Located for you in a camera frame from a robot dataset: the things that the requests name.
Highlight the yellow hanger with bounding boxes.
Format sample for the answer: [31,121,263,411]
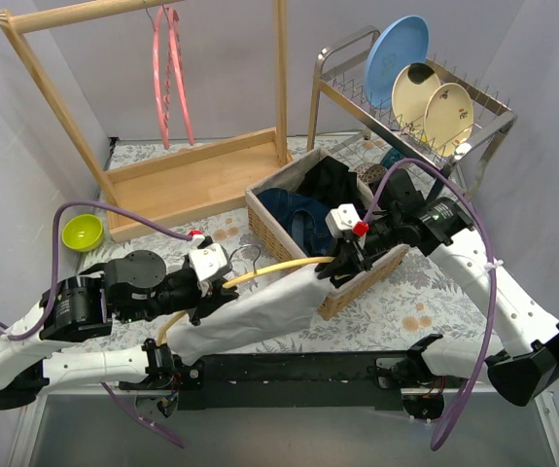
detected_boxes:
[157,256,334,345]

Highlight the blue denim skirt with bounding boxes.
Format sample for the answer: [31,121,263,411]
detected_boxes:
[258,188,332,257]

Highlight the white skirt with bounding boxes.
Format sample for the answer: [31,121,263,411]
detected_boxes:
[166,266,333,365]

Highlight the pink hanger front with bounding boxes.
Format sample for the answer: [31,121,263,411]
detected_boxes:
[152,6,170,149]

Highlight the pink hanger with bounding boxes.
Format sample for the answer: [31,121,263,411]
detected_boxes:
[152,6,170,149]
[165,7,194,146]

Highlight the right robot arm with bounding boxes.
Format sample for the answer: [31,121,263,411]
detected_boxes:
[317,168,559,407]

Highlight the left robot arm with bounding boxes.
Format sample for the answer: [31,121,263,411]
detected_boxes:
[0,243,238,411]

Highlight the pink hanger rear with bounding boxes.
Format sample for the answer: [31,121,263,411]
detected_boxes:
[165,7,194,146]

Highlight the wicker laundry basket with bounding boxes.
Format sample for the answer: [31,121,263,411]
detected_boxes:
[245,148,408,320]

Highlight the black garment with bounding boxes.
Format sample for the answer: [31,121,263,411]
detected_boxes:
[297,156,365,212]

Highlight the teal cup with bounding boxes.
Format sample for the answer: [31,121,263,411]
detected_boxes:
[380,148,404,169]

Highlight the wooden clothes rack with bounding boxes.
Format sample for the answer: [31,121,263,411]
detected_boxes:
[0,1,292,227]

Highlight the green bowl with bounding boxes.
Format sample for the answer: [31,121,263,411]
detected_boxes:
[61,214,104,253]

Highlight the metal dish rack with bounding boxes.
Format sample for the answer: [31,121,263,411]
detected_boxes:
[307,26,517,198]

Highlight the cream plate flower print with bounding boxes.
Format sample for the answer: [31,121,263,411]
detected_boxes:
[424,83,474,158]

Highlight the cream plate black spot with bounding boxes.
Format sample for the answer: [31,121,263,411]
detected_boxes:
[392,62,441,130]

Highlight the blue plate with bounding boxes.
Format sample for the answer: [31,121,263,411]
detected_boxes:
[364,16,430,109]

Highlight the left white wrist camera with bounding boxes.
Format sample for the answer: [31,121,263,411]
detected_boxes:
[188,231,232,297]

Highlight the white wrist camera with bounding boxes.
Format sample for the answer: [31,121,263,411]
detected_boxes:
[325,203,369,238]
[188,231,232,297]

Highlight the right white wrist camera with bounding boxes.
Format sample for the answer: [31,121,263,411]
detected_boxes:
[325,203,369,238]

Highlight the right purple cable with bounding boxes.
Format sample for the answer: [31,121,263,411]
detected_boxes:
[364,158,498,451]

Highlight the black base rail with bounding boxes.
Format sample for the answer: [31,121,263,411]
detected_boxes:
[157,351,461,417]

